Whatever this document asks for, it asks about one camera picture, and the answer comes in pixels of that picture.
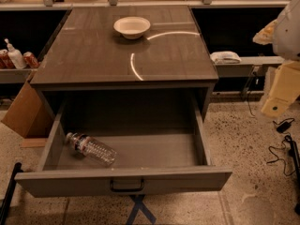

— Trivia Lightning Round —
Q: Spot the red soda can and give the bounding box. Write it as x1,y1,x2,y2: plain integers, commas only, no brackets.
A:
23,52,39,68

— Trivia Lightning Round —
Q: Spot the brown cardboard box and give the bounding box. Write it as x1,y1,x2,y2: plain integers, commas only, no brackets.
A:
1,71,53,139

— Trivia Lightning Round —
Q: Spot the black drawer handle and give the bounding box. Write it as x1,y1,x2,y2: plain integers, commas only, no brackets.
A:
110,179,144,193

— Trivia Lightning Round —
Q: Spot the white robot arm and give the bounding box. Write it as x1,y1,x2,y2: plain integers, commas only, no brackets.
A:
252,0,300,117

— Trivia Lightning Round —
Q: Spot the black power adapter cable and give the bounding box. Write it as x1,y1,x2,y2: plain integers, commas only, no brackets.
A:
246,91,297,177

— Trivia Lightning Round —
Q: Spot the clear plastic water bottle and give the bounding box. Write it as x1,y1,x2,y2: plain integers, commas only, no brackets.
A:
66,132,117,167

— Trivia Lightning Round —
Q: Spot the grey shelf rail left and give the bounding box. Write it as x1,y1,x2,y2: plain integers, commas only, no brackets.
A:
0,68,36,84

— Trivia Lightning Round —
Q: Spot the folded white cloth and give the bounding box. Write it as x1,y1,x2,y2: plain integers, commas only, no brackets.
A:
210,51,241,64

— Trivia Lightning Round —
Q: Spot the black stand right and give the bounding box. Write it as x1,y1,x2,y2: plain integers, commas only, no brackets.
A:
287,136,300,215

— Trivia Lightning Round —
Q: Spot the black pole left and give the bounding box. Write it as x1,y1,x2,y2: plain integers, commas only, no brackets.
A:
0,162,23,225

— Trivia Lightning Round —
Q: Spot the open grey top drawer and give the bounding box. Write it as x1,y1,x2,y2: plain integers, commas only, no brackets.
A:
16,97,232,197

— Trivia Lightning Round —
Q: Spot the red can at edge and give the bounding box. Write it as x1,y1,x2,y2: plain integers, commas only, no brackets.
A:
0,49,15,69

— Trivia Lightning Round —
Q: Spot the white pump bottle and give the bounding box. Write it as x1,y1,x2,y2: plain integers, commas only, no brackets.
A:
5,38,26,69

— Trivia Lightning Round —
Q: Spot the white paper bowl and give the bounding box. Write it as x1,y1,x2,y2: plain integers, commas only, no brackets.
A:
113,17,151,39

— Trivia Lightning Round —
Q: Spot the grey wooden cabinet counter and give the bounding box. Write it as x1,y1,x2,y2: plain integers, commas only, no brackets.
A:
31,6,218,114

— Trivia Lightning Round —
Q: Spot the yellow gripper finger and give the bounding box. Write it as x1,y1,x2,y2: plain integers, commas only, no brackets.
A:
261,61,300,117

